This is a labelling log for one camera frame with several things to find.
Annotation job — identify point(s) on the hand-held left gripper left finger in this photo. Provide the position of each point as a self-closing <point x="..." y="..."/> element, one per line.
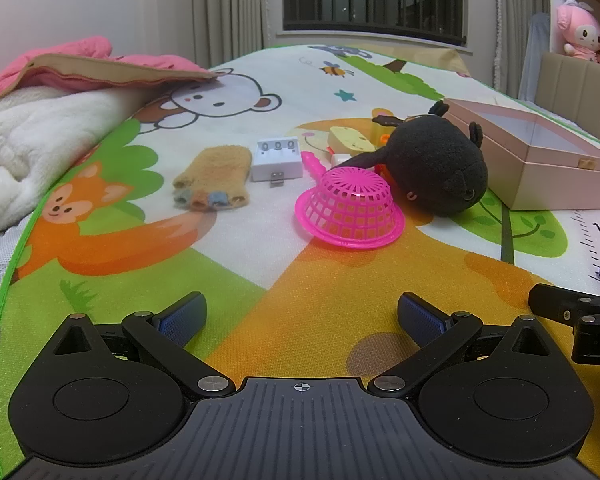
<point x="180" y="322"/>

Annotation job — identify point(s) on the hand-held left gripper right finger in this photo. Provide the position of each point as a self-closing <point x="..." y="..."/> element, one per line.
<point x="422" y="317"/>

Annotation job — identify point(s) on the pink cardboard box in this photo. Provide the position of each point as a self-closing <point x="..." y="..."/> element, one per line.
<point x="545" y="180"/>

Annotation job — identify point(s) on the pink plastic toy strainer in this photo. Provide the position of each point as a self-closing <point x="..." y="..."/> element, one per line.
<point x="352" y="205"/>

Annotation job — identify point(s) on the black plush toy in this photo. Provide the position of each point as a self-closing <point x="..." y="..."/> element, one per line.
<point x="430" y="160"/>

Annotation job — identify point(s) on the white battery charger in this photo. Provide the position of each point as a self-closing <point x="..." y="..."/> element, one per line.
<point x="277" y="162"/>

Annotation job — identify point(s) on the orange plastic toy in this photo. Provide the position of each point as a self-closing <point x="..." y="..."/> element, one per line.
<point x="381" y="130"/>

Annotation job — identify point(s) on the yellow toy cheese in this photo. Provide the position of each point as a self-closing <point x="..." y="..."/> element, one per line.
<point x="347" y="140"/>

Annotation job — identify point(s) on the cartoon animal play mat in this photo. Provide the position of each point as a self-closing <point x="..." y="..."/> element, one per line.
<point x="280" y="270"/>

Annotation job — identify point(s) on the tan glove coloured fingertips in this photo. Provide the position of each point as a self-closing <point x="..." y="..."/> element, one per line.
<point x="215" y="172"/>

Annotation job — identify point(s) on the small white toy block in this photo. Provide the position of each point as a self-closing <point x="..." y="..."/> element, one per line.
<point x="340" y="159"/>

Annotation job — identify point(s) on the beige padded headboard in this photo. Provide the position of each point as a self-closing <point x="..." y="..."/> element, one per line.
<point x="575" y="85"/>

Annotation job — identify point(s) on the pale blue hanging cloth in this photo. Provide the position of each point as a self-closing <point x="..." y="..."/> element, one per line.
<point x="539" y="55"/>

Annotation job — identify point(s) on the white fleece blanket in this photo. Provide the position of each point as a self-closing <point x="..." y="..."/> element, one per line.
<point x="40" y="140"/>

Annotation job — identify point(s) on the pink plush bunny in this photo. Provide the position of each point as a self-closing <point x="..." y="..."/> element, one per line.
<point x="580" y="32"/>

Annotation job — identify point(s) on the pink quilted cloth tan lining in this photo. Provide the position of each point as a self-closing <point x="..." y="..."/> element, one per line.
<point x="80" y="77"/>

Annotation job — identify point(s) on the beige curtain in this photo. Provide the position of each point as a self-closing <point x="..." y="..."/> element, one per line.
<point x="230" y="5"/>
<point x="517" y="20"/>

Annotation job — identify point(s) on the window with dark railing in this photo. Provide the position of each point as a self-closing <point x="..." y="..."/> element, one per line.
<point x="370" y="0"/>

